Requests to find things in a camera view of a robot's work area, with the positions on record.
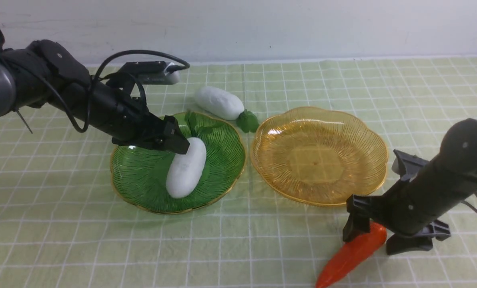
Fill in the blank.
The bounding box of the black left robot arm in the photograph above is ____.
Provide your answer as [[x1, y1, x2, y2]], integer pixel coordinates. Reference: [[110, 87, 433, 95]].
[[0, 40, 189, 154]]

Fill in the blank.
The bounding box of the white toy radish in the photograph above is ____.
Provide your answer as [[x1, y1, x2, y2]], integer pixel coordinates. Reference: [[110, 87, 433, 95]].
[[194, 87, 259, 133], [166, 112, 207, 199]]

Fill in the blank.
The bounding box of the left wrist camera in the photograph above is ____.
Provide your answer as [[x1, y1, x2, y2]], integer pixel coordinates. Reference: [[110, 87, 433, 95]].
[[106, 61, 180, 95]]

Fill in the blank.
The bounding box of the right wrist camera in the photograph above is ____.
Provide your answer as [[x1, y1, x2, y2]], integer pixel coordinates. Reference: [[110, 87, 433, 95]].
[[391, 149, 429, 182]]

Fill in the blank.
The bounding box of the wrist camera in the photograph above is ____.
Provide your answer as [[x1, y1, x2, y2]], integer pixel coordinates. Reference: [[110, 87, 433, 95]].
[[106, 61, 180, 95], [391, 149, 429, 182]]

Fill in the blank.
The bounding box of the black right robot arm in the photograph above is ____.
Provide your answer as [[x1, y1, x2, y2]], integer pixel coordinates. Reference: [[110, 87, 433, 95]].
[[343, 118, 477, 256]]

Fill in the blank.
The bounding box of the amber plastic plate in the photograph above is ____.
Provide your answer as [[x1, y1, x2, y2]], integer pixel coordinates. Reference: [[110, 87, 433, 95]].
[[249, 106, 389, 207]]

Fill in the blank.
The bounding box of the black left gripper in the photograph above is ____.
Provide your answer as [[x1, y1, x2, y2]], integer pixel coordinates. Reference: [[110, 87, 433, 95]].
[[58, 82, 190, 155]]

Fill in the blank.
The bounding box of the left camera cable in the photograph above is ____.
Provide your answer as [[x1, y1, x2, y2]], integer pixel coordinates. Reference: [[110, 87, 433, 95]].
[[0, 11, 190, 134]]

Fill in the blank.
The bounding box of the green plastic plate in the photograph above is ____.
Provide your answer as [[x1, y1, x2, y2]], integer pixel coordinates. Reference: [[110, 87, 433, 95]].
[[109, 112, 246, 214]]

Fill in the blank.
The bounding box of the orange toy carrot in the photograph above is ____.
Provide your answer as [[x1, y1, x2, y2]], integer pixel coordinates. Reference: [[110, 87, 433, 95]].
[[315, 221, 387, 288]]

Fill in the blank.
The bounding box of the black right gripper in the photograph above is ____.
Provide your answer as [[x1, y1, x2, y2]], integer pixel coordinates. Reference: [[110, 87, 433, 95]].
[[342, 152, 477, 256]]

